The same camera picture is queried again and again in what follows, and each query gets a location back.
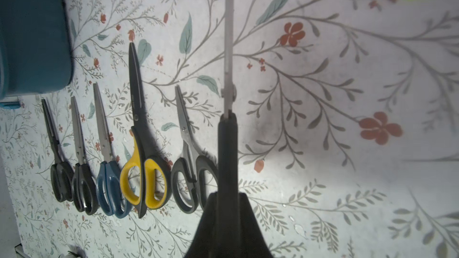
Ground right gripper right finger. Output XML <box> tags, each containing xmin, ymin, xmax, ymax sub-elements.
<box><xmin>239</xmin><ymin>193</ymin><xmax>273</xmax><ymax>258</ymax></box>

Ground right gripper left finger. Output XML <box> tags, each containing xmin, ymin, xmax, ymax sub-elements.
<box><xmin>185</xmin><ymin>192</ymin><xmax>217</xmax><ymax>258</ymax></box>

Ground small black handled scissors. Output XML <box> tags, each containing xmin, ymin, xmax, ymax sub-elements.
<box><xmin>213</xmin><ymin>0</ymin><xmax>241</xmax><ymax>258</ymax></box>

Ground small grey handled scissors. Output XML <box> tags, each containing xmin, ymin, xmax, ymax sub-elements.
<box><xmin>171</xmin><ymin>86</ymin><xmax>218</xmax><ymax>214</ymax></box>

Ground yellow black scissors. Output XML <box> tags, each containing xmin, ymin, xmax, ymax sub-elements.
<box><xmin>120</xmin><ymin>43</ymin><xmax>172</xmax><ymax>219</ymax></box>

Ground blue handled scissors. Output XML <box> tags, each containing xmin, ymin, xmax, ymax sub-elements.
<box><xmin>93</xmin><ymin>84</ymin><xmax>132</xmax><ymax>219</ymax></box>

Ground black handled steel scissors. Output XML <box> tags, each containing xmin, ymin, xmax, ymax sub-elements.
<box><xmin>71</xmin><ymin>97</ymin><xmax>99</xmax><ymax>216</ymax></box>

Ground all black scissors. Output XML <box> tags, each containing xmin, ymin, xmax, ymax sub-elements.
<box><xmin>41</xmin><ymin>99</ymin><xmax>74</xmax><ymax>202</ymax></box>

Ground teal plastic storage box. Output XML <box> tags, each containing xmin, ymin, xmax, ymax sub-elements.
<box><xmin>1</xmin><ymin>0</ymin><xmax>73</xmax><ymax>98</ymax></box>

